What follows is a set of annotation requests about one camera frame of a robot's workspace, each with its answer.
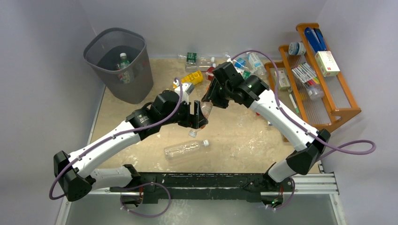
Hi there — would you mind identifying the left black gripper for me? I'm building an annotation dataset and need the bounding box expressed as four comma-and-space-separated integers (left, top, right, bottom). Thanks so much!
161, 98, 207, 129

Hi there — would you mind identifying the clear bottle white cap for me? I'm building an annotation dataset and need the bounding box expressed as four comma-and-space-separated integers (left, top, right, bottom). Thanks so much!
164, 140, 210, 160

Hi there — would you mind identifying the green tea bottle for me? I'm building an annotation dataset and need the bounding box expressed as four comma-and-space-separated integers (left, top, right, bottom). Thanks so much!
117, 52, 133, 84

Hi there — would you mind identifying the orange label bottle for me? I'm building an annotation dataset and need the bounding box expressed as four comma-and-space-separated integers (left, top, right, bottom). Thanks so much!
188, 101, 214, 138

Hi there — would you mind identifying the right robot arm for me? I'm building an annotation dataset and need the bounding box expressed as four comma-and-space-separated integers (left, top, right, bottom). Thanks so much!
202, 62, 330, 191

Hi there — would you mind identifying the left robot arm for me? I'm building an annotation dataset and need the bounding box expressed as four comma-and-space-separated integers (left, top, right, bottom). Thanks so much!
49, 90, 213, 202

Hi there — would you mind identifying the grey mesh waste bin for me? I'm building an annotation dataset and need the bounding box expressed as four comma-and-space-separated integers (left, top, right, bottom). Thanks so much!
83, 28, 153, 104

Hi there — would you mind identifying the amber tea bottle red label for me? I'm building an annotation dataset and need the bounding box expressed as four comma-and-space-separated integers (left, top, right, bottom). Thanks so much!
204, 67, 214, 81

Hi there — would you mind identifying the yellow plastic bottle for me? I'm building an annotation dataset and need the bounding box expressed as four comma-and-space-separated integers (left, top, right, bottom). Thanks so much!
180, 71, 204, 85

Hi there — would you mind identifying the green label clear bottle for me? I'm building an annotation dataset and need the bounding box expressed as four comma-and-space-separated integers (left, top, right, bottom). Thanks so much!
177, 52, 215, 72

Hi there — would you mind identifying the green white label bottle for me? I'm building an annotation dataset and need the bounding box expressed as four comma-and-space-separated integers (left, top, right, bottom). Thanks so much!
241, 70, 251, 80

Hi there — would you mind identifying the blue label water bottle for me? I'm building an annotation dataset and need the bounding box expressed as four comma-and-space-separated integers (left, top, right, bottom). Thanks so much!
246, 52, 267, 76

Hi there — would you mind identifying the green white small box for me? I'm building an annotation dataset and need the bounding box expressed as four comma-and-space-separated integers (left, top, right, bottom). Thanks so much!
277, 69, 291, 91

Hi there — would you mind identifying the white green marker pen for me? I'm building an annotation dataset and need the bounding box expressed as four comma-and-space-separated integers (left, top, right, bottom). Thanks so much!
289, 93, 300, 113

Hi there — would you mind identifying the round tape roll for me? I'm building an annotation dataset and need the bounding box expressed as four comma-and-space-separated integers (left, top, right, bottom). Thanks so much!
288, 42, 306, 56

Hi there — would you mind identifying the pack of coloured markers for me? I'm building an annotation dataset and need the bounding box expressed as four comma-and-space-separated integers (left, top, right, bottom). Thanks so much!
292, 62, 320, 88

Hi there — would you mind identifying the wooden tiered rack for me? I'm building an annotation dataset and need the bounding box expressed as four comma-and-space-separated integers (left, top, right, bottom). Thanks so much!
276, 22, 361, 132

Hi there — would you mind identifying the small clear jar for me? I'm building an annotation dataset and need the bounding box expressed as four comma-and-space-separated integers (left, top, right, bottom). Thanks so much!
306, 84, 324, 100

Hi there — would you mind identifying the white red box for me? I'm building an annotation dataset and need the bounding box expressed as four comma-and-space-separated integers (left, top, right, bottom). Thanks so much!
315, 51, 340, 77

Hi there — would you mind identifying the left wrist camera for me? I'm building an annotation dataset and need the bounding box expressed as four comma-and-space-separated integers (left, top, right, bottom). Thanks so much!
174, 82, 195, 103

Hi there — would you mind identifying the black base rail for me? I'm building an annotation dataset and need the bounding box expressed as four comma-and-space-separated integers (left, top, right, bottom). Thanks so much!
64, 172, 339, 206

